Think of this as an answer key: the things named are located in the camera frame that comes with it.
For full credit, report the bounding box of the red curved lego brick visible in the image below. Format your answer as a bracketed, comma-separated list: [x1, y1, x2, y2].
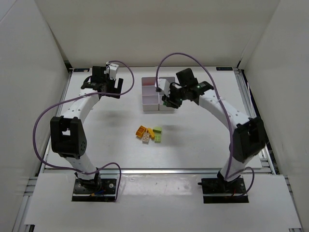
[142, 81, 155, 86]

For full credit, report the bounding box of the orange lego brick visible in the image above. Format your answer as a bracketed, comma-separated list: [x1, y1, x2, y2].
[136, 126, 147, 138]

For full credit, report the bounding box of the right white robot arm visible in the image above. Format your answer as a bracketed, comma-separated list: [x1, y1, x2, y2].
[156, 68, 266, 188]

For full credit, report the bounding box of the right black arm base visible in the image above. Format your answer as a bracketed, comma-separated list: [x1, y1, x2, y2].
[198, 177, 249, 204]

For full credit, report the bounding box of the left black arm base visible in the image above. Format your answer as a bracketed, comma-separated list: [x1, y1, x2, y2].
[71, 178, 118, 202]

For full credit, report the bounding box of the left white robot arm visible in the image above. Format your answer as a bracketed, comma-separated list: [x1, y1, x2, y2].
[50, 63, 123, 191]

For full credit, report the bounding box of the right white divided container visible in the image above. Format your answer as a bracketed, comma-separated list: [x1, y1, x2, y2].
[158, 76, 175, 112]

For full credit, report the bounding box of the white divided container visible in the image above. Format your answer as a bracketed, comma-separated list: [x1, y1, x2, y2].
[141, 77, 159, 112]
[158, 76, 175, 112]

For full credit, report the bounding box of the left white divided container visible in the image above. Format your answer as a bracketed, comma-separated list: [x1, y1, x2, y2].
[141, 77, 159, 112]

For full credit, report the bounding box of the light green curved lego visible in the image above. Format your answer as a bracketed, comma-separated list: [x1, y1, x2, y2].
[153, 127, 162, 134]

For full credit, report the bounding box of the light green lego brick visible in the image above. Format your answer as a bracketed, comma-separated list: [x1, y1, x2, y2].
[154, 133, 162, 143]

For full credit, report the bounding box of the yellow curved lego brick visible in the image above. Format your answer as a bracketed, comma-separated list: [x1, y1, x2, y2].
[147, 128, 155, 140]

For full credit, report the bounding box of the cream lego brick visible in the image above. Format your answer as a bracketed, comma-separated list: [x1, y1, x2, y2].
[141, 132, 151, 144]

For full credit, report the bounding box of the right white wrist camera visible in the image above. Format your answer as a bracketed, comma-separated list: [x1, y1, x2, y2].
[155, 79, 170, 97]

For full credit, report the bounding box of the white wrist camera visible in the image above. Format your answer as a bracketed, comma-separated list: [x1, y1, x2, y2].
[105, 62, 119, 80]
[155, 79, 170, 97]

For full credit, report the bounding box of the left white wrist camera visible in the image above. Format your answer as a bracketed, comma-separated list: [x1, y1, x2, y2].
[105, 62, 119, 80]

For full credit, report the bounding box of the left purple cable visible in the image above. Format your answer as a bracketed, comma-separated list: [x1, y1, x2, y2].
[32, 60, 135, 201]

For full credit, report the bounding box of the purple cable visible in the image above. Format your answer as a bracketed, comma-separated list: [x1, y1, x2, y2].
[155, 52, 255, 197]
[32, 60, 135, 201]

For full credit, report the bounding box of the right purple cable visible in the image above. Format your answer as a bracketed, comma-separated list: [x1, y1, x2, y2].
[155, 52, 255, 197]

